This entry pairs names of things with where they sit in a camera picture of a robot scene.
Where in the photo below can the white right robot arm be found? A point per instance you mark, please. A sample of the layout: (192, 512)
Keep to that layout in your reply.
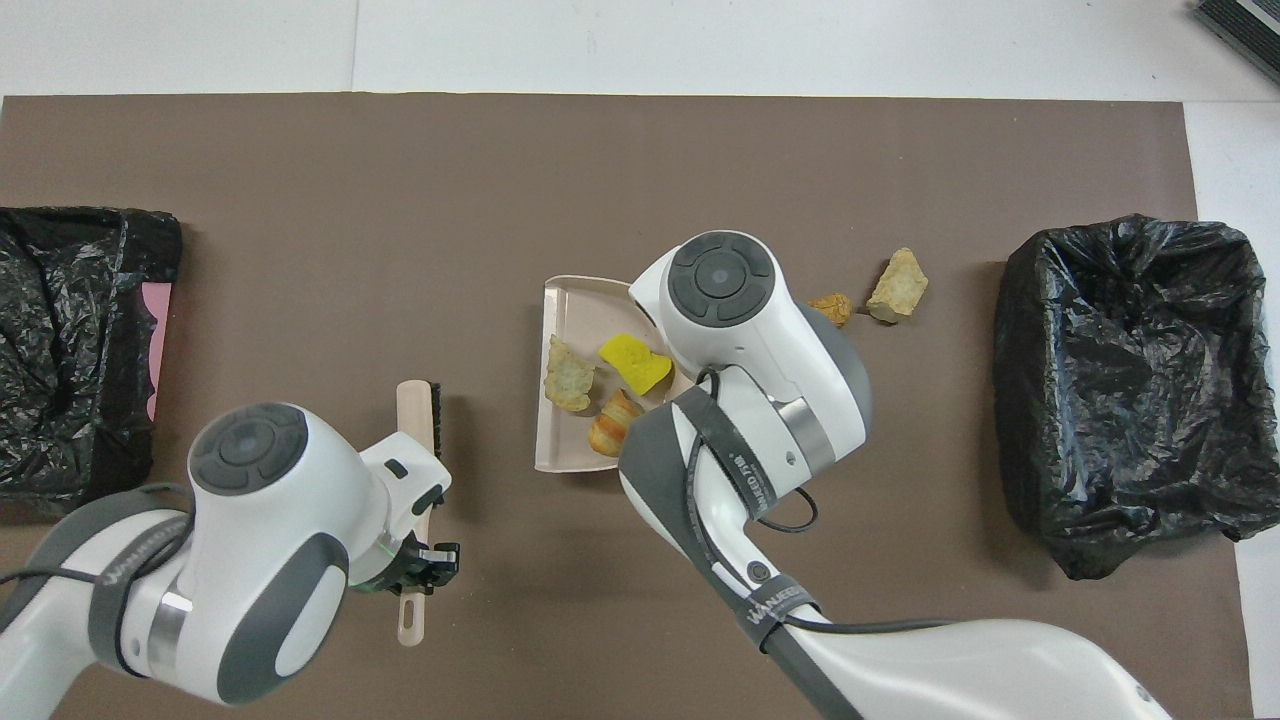
(740, 320)

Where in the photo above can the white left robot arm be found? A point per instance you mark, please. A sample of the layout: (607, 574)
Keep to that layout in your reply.
(260, 500)

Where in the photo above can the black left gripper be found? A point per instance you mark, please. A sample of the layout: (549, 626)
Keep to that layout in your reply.
(412, 575)

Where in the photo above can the brown bread chunk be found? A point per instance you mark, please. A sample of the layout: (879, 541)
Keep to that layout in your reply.
(832, 310)

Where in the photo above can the beige plastic dustpan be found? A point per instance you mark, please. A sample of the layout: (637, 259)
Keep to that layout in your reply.
(575, 310)

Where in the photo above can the brown table mat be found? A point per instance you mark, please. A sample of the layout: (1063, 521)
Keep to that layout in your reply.
(600, 150)

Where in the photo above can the beige brush black bristles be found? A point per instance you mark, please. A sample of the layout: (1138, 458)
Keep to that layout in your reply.
(413, 420)

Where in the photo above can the yellow sponge chunk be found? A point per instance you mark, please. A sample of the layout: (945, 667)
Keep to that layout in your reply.
(635, 362)

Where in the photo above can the dark ribbed object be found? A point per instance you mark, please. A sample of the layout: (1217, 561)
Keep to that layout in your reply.
(1245, 30)

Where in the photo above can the toy croissant piece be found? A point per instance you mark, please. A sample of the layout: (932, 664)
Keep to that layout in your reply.
(612, 428)
(568, 375)

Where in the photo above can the pink bin with black bag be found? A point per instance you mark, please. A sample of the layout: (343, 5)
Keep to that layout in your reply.
(70, 350)

